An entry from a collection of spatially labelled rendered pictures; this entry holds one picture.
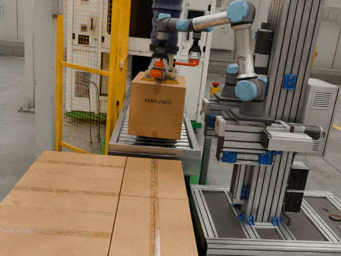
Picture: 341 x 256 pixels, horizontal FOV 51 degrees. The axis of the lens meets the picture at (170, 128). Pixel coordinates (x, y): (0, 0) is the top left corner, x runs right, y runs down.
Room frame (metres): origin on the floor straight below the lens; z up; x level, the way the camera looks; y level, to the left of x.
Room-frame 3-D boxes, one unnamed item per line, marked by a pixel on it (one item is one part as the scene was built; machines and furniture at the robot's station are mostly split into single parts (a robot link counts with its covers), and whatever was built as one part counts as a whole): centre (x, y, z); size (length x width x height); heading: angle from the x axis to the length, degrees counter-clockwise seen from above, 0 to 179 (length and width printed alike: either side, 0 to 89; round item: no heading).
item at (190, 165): (2.55, 0.10, 0.48); 0.70 x 0.03 x 0.15; 94
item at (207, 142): (3.17, -0.36, 0.50); 0.07 x 0.07 x 1.00; 4
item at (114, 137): (3.70, 0.51, 0.50); 2.31 x 0.05 x 0.19; 4
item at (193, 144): (3.75, -0.14, 0.50); 2.31 x 0.05 x 0.19; 4
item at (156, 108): (2.87, 0.12, 0.87); 0.60 x 0.40 x 0.40; 0
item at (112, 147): (2.56, 0.10, 0.58); 0.70 x 0.03 x 0.06; 94
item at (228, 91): (2.62, -0.42, 1.09); 0.15 x 0.15 x 0.10
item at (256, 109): (2.13, -0.48, 1.09); 0.15 x 0.15 x 0.10
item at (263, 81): (2.12, -0.47, 1.20); 0.13 x 0.12 x 0.14; 151
